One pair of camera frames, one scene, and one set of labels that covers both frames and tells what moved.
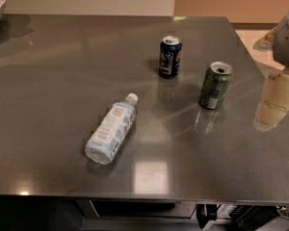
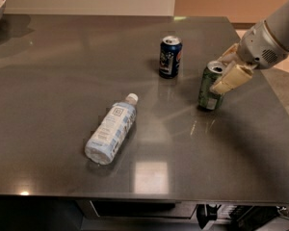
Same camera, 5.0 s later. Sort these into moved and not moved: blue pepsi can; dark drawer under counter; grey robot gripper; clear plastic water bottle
Moved: grey robot gripper
Not moved: dark drawer under counter; clear plastic water bottle; blue pepsi can
